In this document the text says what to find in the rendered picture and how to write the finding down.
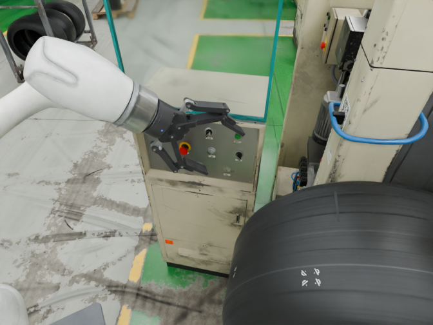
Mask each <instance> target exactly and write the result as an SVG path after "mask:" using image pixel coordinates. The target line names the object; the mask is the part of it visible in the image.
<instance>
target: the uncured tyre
mask: <svg viewBox="0 0 433 325"><path fill-rule="evenodd" d="M334 192H336V194H337V200H338V209H339V215H340V222H338V220H337V214H336V203H335V197H334ZM237 264H238V268H237V273H236V277H235V278H234V279H233V280H232V278H233V270H234V267H235V266H236V265H237ZM315 267H323V276H324V283H325V287H324V288H305V289H300V287H299V281H298V269H303V268H315ZM222 322H223V325H433V193H432V192H428V191H426V190H421V189H418V188H413V187H410V186H403V185H398V184H391V183H385V182H375V181H340V182H329V183H325V184H318V185H315V186H310V187H307V188H303V189H301V190H297V191H295V192H292V193H289V194H287V195H284V196H282V197H279V198H277V199H275V200H273V201H271V202H270V203H268V204H266V205H265V206H263V207H261V208H260V209H259V210H258V211H256V212H255V213H254V214H253V215H252V216H251V217H250V218H249V219H248V220H247V222H246V223H245V224H244V227H243V228H242V230H241V232H240V234H239V236H238V237H237V240H236V242H235V247H234V252H233V258H232V262H231V269H230V272H229V279H228V283H227V290H226V296H225V300H224V307H223V311H222Z"/></svg>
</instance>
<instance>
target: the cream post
mask: <svg viewBox="0 0 433 325"><path fill-rule="evenodd" d="M354 61H355V62H354V66H353V68H352V72H351V75H350V77H349V81H348V83H347V87H346V89H345V93H344V95H343V99H342V102H341V105H340V108H339V110H338V111H339V112H340V110H341V107H342V104H343V100H344V98H345V94H346V92H347V97H348V100H349V105H350V108H351V109H350V111H349V114H348V117H347V120H346V122H345V125H344V127H343V132H345V133H346V134H348V135H351V136H355V137H364V138H370V139H406V138H407V137H408V135H409V133H410V131H411V129H412V127H413V126H414V124H415V122H416V121H417V119H418V117H419V115H420V113H421V111H422V109H423V108H424V106H425V105H426V103H427V101H428V99H429V97H430V95H431V93H432V92H433V0H375V2H374V5H373V7H372V11H371V13H370V17H369V21H368V23H367V26H366V27H365V33H364V35H363V39H362V41H361V45H360V48H359V50H358V54H357V56H356V58H355V60H354ZM402 146H403V145H402V144H398V145H382V144H368V143H357V142H353V141H348V140H346V139H344V138H343V137H341V136H339V135H338V134H337V133H336V132H335V130H334V128H333V129H332V132H331V136H330V138H329V142H328V144H327V147H326V150H325V153H324V156H323V159H322V163H321V165H320V169H319V171H318V175H317V177H316V180H315V183H314V186H315V184H316V181H317V179H318V184H325V183H329V182H340V181H375V182H383V180H384V178H385V176H386V174H387V172H388V171H389V169H390V167H391V166H392V163H393V162H394V160H395V158H396V156H397V154H398V153H399V151H400V149H401V147H402ZM329 147H331V160H330V163H329V164H328V158H327V152H328V150H329Z"/></svg>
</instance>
